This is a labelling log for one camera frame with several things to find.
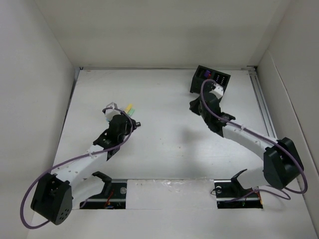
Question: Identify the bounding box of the green pastel highlighter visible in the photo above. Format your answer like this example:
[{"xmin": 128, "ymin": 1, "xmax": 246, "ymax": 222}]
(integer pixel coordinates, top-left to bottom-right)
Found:
[{"xmin": 127, "ymin": 109, "xmax": 135, "ymax": 117}]

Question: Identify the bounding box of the yellow pastel highlighter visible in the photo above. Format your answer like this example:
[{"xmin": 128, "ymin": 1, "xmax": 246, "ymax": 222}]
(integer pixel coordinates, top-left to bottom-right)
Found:
[{"xmin": 125, "ymin": 104, "xmax": 133, "ymax": 113}]

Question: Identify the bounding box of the black purple-capped highlighter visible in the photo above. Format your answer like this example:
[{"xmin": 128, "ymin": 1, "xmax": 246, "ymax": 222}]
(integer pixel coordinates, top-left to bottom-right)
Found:
[{"xmin": 203, "ymin": 70, "xmax": 211, "ymax": 79}]

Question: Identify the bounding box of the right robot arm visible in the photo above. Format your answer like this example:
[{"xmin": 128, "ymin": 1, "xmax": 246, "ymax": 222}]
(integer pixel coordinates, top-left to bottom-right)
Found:
[{"xmin": 189, "ymin": 93, "xmax": 308, "ymax": 196}]

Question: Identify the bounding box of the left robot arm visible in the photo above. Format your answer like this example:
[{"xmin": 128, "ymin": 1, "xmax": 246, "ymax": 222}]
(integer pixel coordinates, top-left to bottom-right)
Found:
[{"xmin": 30, "ymin": 114, "xmax": 141, "ymax": 225}]

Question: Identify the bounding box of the black slotted organizer box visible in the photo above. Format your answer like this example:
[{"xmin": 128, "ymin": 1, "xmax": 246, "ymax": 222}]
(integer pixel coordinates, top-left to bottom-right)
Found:
[{"xmin": 190, "ymin": 65, "xmax": 231, "ymax": 101}]

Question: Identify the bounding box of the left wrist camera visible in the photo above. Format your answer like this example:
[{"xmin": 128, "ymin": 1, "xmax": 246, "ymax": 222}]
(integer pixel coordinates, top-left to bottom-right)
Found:
[{"xmin": 102, "ymin": 102, "xmax": 120, "ymax": 122}]

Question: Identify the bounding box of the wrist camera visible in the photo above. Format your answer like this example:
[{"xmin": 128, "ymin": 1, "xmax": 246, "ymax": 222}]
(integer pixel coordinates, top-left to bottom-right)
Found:
[
  {"xmin": 102, "ymin": 102, "xmax": 120, "ymax": 122},
  {"xmin": 210, "ymin": 84, "xmax": 224, "ymax": 99}
]

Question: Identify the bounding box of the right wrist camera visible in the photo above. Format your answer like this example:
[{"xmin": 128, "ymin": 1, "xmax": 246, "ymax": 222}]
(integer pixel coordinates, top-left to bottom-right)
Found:
[{"xmin": 210, "ymin": 84, "xmax": 224, "ymax": 99}]

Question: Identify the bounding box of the metal rail on right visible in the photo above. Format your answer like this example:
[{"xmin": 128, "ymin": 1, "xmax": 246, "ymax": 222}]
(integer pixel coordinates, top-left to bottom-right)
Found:
[{"xmin": 248, "ymin": 67, "xmax": 277, "ymax": 138}]

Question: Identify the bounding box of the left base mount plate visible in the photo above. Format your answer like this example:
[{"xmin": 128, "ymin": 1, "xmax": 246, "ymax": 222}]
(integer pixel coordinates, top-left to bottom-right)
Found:
[{"xmin": 79, "ymin": 179, "xmax": 127, "ymax": 210}]

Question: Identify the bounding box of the base mount plate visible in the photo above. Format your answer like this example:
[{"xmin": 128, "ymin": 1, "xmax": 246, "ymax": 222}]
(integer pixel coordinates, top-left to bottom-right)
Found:
[
  {"xmin": 211, "ymin": 179, "xmax": 263, "ymax": 209},
  {"xmin": 79, "ymin": 179, "xmax": 127, "ymax": 210}
]

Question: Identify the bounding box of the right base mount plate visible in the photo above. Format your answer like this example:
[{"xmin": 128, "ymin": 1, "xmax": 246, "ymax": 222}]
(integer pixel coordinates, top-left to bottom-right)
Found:
[{"xmin": 211, "ymin": 179, "xmax": 263, "ymax": 209}]

